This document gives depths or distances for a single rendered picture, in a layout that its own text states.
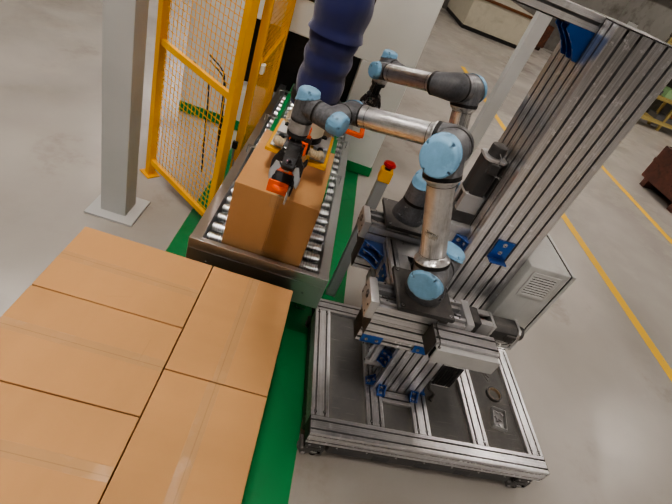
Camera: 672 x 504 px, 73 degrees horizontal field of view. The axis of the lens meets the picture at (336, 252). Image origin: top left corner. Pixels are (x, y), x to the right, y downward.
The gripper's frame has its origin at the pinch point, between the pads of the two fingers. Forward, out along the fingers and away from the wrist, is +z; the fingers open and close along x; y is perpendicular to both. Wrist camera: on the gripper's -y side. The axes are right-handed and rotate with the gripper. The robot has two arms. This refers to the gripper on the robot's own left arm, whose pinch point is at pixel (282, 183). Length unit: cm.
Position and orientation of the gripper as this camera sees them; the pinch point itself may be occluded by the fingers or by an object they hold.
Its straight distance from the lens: 166.5
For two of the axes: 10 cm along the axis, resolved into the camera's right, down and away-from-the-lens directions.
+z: -3.1, 7.4, 6.0
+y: 1.4, -5.9, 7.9
